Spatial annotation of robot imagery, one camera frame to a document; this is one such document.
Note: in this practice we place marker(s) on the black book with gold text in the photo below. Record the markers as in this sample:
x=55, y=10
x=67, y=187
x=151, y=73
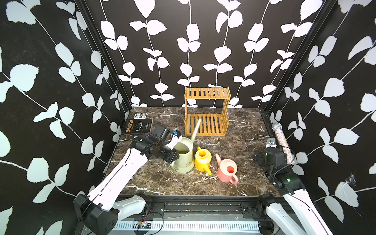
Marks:
x=137, y=126

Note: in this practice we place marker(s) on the small black white card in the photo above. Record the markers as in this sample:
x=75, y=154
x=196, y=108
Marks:
x=139, y=115

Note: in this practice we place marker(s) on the yellow plastic watering can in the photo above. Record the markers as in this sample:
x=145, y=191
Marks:
x=202, y=160

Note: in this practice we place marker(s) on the rhinestone silver microphone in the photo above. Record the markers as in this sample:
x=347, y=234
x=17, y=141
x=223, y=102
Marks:
x=277, y=128

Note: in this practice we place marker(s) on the small circuit board with wires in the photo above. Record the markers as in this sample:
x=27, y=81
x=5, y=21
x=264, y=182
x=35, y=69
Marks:
x=143, y=225

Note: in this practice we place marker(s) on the pink plastic watering can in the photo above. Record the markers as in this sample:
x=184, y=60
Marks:
x=227, y=170

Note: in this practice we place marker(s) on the white perforated rail strip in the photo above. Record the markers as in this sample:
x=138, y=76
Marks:
x=192, y=226

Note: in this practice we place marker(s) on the black front mounting rail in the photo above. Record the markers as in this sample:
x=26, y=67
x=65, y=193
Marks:
x=163, y=205

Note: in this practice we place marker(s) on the wooden slatted two-tier shelf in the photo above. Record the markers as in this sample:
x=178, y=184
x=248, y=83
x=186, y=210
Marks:
x=212, y=122

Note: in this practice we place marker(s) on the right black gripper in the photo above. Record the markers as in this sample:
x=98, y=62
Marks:
x=261, y=154

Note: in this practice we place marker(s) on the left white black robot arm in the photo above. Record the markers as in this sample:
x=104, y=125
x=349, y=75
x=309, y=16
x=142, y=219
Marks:
x=100, y=210

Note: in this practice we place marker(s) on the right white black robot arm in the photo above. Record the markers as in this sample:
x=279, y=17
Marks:
x=294, y=192

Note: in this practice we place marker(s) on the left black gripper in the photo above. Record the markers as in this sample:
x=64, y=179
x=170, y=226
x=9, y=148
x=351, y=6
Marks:
x=172, y=157

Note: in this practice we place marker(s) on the green metal watering can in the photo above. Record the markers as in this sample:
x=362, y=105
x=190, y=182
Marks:
x=185, y=162

